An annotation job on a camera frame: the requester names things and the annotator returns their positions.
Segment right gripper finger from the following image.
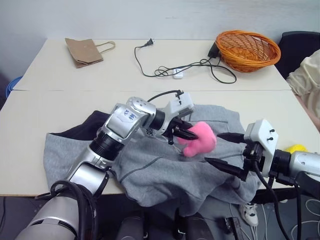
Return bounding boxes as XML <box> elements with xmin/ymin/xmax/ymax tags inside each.
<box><xmin>204</xmin><ymin>157</ymin><xmax>249</xmax><ymax>182</ymax></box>
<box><xmin>216</xmin><ymin>132</ymin><xmax>247</xmax><ymax>144</ymax></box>

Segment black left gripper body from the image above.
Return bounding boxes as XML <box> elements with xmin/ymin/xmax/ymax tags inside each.
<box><xmin>161</xmin><ymin>116</ymin><xmax>184</xmax><ymax>146</ymax></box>

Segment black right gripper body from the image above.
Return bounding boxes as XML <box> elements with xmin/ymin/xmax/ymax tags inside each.
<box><xmin>240</xmin><ymin>140</ymin><xmax>266</xmax><ymax>182</ymax></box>

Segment pink plush toy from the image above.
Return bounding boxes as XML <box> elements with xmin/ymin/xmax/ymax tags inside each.
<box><xmin>177</xmin><ymin>121</ymin><xmax>217</xmax><ymax>158</ymax></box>

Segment grey zip jacket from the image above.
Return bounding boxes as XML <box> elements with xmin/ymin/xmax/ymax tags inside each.
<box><xmin>42</xmin><ymin>104</ymin><xmax>262</xmax><ymax>219</ymax></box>

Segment yellow object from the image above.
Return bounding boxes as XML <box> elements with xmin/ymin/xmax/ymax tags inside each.
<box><xmin>284</xmin><ymin>144</ymin><xmax>308</xmax><ymax>155</ymax></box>

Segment small white device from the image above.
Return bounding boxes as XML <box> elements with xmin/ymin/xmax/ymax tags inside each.
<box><xmin>172</xmin><ymin>67</ymin><xmax>186</xmax><ymax>80</ymax></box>

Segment black power adapter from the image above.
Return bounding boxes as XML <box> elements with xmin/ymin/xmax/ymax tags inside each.
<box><xmin>207</xmin><ymin>41</ymin><xmax>221</xmax><ymax>60</ymax></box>

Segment orange wicker basket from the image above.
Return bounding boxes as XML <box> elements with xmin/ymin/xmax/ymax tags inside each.
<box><xmin>215</xmin><ymin>29</ymin><xmax>282</xmax><ymax>74</ymax></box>

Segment beige cloth bundle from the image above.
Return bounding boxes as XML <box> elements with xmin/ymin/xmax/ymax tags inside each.
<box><xmin>285</xmin><ymin>48</ymin><xmax>320</xmax><ymax>126</ymax></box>

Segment dark rounded shape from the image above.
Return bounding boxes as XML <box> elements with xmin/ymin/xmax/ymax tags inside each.
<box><xmin>115</xmin><ymin>215</ymin><xmax>146</xmax><ymax>240</ymax></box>

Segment black chair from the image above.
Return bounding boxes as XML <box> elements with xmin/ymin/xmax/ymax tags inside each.
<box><xmin>274</xmin><ymin>30</ymin><xmax>320</xmax><ymax>81</ymax></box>

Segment brown paper bag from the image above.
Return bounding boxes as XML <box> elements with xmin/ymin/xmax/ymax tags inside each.
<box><xmin>64</xmin><ymin>37</ymin><xmax>117</xmax><ymax>70</ymax></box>

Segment blue round object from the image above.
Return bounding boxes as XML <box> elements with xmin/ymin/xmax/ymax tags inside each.
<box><xmin>5</xmin><ymin>75</ymin><xmax>24</xmax><ymax>98</ymax></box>

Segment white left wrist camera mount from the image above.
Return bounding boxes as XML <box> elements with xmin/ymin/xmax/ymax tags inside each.
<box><xmin>163</xmin><ymin>91</ymin><xmax>196</xmax><ymax>120</ymax></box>

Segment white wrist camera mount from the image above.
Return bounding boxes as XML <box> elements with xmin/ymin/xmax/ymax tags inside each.
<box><xmin>243</xmin><ymin>118</ymin><xmax>280</xmax><ymax>176</ymax></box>
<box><xmin>163</xmin><ymin>91</ymin><xmax>196</xmax><ymax>120</ymax></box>

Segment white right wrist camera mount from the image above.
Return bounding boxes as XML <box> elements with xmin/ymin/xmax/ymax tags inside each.
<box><xmin>243</xmin><ymin>118</ymin><xmax>280</xmax><ymax>176</ymax></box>

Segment thin black left wrist cable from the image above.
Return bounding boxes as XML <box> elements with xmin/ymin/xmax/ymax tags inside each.
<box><xmin>146</xmin><ymin>89</ymin><xmax>183</xmax><ymax>103</ymax></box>

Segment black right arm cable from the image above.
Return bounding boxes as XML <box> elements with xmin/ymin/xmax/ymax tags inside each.
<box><xmin>251</xmin><ymin>159</ymin><xmax>305</xmax><ymax>240</ymax></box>

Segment white floor cable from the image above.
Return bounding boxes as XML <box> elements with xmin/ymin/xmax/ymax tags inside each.
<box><xmin>252</xmin><ymin>199</ymin><xmax>320</xmax><ymax>240</ymax></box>

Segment black power cable with plug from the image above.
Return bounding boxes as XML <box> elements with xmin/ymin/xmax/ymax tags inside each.
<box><xmin>133</xmin><ymin>38</ymin><xmax>237</xmax><ymax>84</ymax></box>

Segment thick black left arm cables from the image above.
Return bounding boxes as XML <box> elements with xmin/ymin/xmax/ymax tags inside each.
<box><xmin>34</xmin><ymin>179</ymin><xmax>99</xmax><ymax>240</ymax></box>

